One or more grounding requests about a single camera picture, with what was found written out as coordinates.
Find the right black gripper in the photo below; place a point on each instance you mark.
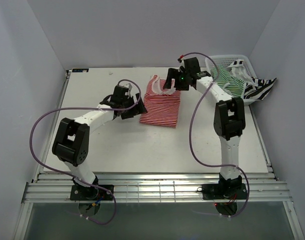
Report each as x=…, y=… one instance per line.
x=172, y=74

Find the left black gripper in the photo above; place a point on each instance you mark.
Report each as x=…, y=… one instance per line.
x=137, y=109

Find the red white striped tank top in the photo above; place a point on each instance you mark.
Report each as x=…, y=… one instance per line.
x=162, y=105

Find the green white striped tank top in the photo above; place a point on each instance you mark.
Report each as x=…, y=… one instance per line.
x=230, y=84

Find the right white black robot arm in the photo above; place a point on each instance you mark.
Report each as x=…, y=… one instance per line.
x=229, y=116

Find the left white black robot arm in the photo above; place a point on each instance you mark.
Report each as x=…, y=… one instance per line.
x=72, y=139

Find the black white striped tank top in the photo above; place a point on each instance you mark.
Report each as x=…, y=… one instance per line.
x=256, y=89

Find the white plastic basket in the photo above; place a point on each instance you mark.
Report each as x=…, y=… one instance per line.
x=225, y=61

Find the blue label sticker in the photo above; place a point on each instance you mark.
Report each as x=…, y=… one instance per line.
x=80, y=70

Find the aluminium frame rail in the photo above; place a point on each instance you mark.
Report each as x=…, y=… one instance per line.
x=153, y=188

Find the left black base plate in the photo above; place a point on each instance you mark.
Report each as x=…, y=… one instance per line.
x=81, y=193

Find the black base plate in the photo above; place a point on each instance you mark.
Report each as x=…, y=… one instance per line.
x=213, y=191
x=81, y=193

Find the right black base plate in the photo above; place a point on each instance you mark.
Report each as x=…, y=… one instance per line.
x=213, y=191

